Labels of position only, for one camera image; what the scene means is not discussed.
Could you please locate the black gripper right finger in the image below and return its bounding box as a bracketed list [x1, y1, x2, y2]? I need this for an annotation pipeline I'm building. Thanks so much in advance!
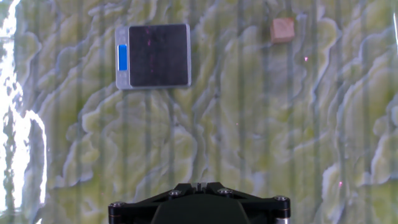
[201, 182, 292, 224]

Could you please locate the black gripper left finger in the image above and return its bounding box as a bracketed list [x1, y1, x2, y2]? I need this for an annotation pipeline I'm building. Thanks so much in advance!
[108, 182, 201, 224]

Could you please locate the small wooden cube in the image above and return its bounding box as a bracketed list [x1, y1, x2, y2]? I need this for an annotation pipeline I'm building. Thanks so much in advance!
[269, 17, 295, 44]

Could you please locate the silver digital pocket scale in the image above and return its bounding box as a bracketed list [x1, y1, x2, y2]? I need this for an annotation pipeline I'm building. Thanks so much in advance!
[114, 23, 192, 90]

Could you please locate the green marble pattern mat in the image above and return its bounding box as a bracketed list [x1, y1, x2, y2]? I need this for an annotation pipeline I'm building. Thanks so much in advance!
[0, 0, 398, 224]

